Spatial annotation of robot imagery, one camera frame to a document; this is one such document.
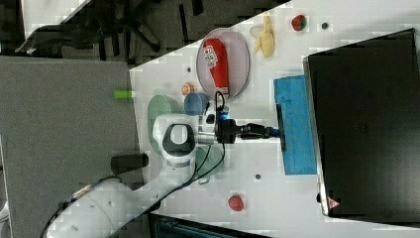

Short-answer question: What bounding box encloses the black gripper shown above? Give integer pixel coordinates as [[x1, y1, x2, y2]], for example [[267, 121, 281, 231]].
[[215, 119, 274, 144]]

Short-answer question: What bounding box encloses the green mug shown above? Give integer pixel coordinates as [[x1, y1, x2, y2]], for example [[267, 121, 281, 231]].
[[195, 147, 224, 185]]

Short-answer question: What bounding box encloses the blue bowl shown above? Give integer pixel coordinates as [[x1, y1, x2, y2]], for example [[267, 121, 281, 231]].
[[183, 92, 209, 116]]

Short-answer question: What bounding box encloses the strawberry toy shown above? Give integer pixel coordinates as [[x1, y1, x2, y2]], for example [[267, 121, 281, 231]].
[[228, 194, 245, 211]]

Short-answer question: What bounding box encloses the orange slice toy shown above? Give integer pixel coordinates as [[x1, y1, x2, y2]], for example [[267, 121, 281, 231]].
[[181, 82, 194, 96]]

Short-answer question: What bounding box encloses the grey round plate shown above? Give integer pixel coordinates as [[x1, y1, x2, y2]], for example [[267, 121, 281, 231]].
[[196, 28, 251, 99]]

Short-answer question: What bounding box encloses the red ketchup bottle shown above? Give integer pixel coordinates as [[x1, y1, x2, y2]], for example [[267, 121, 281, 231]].
[[203, 38, 229, 96]]

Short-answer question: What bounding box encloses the peeled banana toy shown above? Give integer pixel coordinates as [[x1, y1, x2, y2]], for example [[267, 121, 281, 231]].
[[250, 12, 274, 59]]

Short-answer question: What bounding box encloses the green colander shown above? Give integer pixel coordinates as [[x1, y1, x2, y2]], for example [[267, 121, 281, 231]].
[[147, 94, 182, 156]]

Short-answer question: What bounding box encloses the small red apple toy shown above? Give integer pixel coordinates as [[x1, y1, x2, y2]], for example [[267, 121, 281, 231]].
[[291, 15, 307, 32]]

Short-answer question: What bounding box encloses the black cylinder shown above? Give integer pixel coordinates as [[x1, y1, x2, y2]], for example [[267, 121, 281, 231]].
[[110, 153, 149, 176]]

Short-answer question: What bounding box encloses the green marker pen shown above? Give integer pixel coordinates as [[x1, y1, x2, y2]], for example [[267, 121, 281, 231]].
[[113, 89, 137, 99]]

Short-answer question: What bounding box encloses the black office chair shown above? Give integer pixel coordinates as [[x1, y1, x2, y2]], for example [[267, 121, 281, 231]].
[[15, 0, 174, 61]]

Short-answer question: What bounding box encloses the black cable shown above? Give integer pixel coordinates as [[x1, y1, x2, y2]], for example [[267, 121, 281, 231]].
[[39, 90, 231, 238]]

